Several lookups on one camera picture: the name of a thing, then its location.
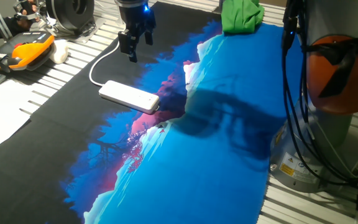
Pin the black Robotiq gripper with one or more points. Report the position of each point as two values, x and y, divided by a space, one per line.
134 15

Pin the grey KUKA arm, orange joint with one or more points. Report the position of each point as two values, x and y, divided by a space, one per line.
331 130

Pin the white power strip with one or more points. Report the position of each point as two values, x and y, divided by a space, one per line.
129 96

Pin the person's hand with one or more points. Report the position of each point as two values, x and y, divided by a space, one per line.
26 22

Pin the small white rounded object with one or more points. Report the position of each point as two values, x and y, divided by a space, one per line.
59 51

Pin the green folded cloth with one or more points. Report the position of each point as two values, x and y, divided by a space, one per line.
241 17

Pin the orange and black teach pendant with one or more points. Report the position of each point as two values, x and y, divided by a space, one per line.
23 51

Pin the blue and black printed mat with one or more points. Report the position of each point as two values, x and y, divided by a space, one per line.
166 155

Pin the white paper sheet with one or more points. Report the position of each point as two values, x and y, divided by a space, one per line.
2 109

